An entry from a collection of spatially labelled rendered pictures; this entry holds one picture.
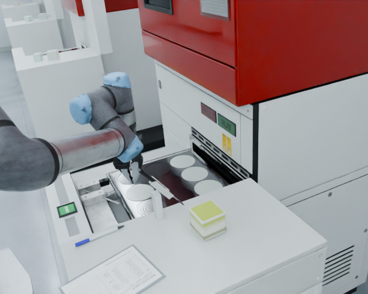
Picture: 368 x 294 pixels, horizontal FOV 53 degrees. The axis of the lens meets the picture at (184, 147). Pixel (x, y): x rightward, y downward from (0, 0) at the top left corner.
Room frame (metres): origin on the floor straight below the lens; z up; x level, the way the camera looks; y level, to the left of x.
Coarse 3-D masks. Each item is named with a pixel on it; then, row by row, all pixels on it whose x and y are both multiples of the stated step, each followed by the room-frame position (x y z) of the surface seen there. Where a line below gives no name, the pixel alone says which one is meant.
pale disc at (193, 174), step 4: (188, 168) 1.21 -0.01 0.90; (192, 168) 1.21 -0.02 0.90; (196, 168) 1.21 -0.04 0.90; (200, 168) 1.20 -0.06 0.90; (184, 172) 1.18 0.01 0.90; (188, 172) 1.18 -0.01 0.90; (192, 172) 1.18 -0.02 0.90; (196, 172) 1.18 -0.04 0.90; (200, 172) 1.17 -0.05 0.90; (204, 172) 1.17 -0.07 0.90; (184, 176) 1.16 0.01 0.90; (188, 176) 1.15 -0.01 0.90; (192, 176) 1.15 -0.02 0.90; (196, 176) 1.15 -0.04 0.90; (200, 176) 1.15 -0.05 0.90; (204, 176) 1.14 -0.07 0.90; (188, 180) 1.13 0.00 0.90; (192, 180) 1.12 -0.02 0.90; (196, 180) 1.12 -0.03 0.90
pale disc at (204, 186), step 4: (204, 180) 1.12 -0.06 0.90; (208, 180) 1.11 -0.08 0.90; (212, 180) 1.11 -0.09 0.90; (196, 184) 1.10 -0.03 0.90; (200, 184) 1.09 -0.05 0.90; (204, 184) 1.09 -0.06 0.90; (208, 184) 1.09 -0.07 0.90; (212, 184) 1.09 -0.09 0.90; (216, 184) 1.08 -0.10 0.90; (220, 184) 1.08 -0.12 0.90; (196, 188) 1.07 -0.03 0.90; (200, 188) 1.07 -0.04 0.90; (204, 188) 1.07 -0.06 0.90; (208, 188) 1.06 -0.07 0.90; (212, 188) 1.06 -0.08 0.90; (216, 188) 1.06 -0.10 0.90; (196, 192) 1.05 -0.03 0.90; (200, 192) 1.04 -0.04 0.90; (204, 192) 1.04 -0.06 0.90
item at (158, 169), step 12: (192, 156) 1.30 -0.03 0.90; (144, 168) 1.24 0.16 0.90; (156, 168) 1.23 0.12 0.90; (168, 168) 1.23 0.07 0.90; (180, 168) 1.22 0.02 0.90; (204, 168) 1.20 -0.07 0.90; (120, 180) 1.17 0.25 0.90; (144, 180) 1.15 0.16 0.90; (168, 180) 1.14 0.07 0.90; (180, 180) 1.13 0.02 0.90; (216, 180) 1.11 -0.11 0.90; (120, 192) 1.09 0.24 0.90; (180, 192) 1.05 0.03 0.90; (192, 192) 1.05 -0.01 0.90; (132, 204) 1.01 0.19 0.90; (144, 204) 1.01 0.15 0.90; (168, 204) 0.99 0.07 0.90
